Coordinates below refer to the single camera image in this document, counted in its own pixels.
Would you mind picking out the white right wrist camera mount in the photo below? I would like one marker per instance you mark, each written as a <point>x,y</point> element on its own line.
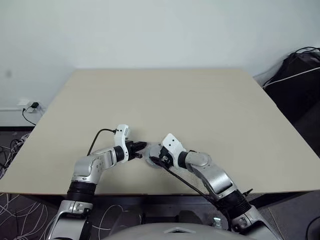
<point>172,145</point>

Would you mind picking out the small metal bracket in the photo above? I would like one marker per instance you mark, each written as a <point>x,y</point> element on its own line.
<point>217,222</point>

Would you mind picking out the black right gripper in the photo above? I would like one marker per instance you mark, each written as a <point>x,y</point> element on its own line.
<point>166,157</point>

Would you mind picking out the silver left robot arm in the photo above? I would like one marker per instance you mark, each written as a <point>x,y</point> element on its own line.
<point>85,170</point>

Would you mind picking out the grey hinged motor lid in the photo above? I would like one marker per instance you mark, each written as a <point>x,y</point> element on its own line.
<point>153,151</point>

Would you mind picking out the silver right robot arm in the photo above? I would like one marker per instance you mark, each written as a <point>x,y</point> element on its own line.
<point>215,177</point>

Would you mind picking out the black bag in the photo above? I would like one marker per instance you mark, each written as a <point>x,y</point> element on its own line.
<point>295,85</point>

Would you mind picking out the black power adapter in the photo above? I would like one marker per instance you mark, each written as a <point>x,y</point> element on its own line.
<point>34,105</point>

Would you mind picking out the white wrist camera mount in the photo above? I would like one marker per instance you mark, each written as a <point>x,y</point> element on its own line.
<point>172,145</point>
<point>121,140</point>

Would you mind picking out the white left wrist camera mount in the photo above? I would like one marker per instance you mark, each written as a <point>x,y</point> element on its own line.
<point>121,140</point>

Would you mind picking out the grey robot torso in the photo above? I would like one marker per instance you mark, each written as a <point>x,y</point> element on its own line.
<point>155,232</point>

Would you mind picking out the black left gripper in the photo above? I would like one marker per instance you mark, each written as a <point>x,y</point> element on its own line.
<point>131,150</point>

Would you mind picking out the white wall socket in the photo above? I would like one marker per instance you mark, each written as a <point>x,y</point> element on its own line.
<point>23,102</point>

